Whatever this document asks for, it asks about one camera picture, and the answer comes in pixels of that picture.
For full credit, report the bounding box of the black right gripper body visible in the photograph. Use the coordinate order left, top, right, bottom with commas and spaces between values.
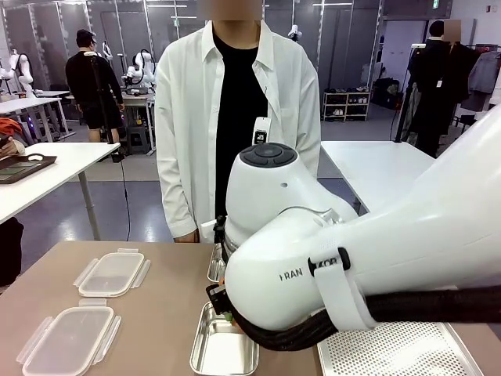
206, 284, 229, 314

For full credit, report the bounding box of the small clear plastic lid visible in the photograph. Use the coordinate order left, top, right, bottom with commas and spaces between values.
73, 248, 152, 298

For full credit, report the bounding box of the large clear plastic lid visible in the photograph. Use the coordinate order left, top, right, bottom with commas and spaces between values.
16, 298, 122, 376

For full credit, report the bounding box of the person's right forearm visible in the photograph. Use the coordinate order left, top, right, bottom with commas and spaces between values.
155, 156, 196, 240

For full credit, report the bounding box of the small steel container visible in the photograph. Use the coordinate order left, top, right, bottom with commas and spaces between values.
207, 242, 229, 284

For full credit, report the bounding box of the large steel container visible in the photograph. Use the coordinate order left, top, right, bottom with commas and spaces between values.
189, 301, 260, 376

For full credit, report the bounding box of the white name badge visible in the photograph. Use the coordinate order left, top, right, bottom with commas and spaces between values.
253, 116, 271, 145

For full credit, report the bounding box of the dark grey stool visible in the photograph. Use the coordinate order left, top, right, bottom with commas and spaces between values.
125, 127, 154, 156

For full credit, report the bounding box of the person in white shirt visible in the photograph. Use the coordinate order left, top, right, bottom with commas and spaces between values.
154, 0, 323, 244

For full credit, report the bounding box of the perforated metal baking tray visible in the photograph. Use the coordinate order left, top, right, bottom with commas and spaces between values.
316, 320, 485, 376

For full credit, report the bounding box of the large empty white table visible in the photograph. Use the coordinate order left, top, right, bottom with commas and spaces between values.
319, 139, 438, 215

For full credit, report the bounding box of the white table with brown tray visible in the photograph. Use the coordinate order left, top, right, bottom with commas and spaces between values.
0, 141, 121, 240

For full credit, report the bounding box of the black chair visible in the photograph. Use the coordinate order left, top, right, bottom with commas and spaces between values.
0, 217, 25, 287

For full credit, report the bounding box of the white shoe rack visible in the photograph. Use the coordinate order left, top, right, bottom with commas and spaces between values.
323, 90, 372, 122

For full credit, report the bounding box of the man in black shorts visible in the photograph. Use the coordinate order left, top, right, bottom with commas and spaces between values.
64, 29, 125, 143

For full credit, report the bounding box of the black bag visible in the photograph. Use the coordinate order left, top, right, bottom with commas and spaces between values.
373, 78, 402, 110

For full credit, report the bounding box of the person in orange garment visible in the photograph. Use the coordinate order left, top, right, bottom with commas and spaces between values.
0, 117, 27, 158

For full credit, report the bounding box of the white background desk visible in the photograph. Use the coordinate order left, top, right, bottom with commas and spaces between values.
0, 96, 75, 143

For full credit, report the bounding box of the person in black coat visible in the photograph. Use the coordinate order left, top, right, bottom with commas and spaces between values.
406, 19, 473, 157

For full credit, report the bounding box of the grey hanging jacket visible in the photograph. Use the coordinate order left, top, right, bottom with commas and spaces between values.
467, 50, 501, 113

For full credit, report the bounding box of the white velcro strap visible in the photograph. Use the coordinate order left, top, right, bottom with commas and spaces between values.
308, 246, 377, 331

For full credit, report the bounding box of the thin black floor cable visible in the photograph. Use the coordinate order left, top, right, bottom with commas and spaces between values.
119, 154, 131, 240

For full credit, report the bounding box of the black sleeved cable bundle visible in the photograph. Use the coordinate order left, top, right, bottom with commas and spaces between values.
230, 285, 501, 352

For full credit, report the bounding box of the brown handled tray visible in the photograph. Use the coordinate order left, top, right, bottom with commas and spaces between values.
0, 153, 58, 185

